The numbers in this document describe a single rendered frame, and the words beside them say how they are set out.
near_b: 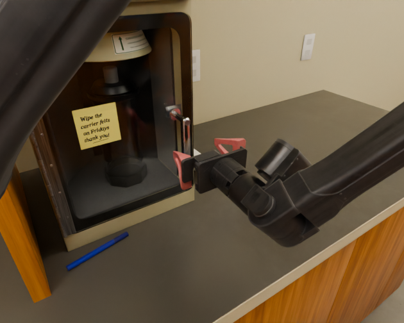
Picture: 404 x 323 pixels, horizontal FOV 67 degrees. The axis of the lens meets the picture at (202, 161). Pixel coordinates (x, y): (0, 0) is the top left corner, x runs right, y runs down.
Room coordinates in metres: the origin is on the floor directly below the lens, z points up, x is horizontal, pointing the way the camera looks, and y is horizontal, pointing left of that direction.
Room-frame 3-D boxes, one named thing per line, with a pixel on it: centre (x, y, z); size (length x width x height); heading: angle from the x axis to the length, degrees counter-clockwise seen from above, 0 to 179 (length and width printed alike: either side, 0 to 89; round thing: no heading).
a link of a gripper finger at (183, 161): (0.48, 0.02, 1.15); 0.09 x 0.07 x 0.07; 32
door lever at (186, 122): (0.57, 0.04, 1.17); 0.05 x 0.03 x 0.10; 33
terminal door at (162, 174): (0.53, 0.15, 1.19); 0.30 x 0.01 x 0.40; 123
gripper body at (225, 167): (0.44, -0.05, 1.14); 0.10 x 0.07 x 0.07; 122
